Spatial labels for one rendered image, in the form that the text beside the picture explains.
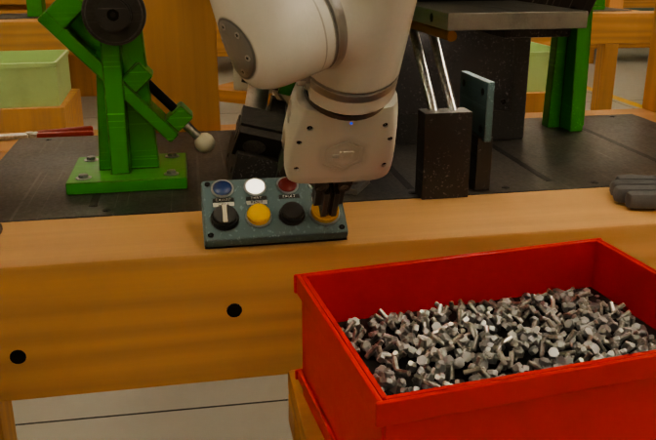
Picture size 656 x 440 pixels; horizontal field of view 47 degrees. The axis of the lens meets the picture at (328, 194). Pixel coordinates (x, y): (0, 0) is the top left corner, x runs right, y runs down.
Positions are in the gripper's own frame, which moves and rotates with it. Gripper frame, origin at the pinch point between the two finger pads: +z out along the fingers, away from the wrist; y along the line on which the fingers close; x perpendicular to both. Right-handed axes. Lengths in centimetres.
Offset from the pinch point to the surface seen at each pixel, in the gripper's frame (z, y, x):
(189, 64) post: 30, -13, 52
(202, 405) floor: 142, -15, 37
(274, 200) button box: 3.4, -5.1, 2.1
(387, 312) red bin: 0.1, 3.4, -14.0
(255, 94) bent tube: 12.0, -4.7, 26.7
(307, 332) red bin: -1.3, -4.4, -16.0
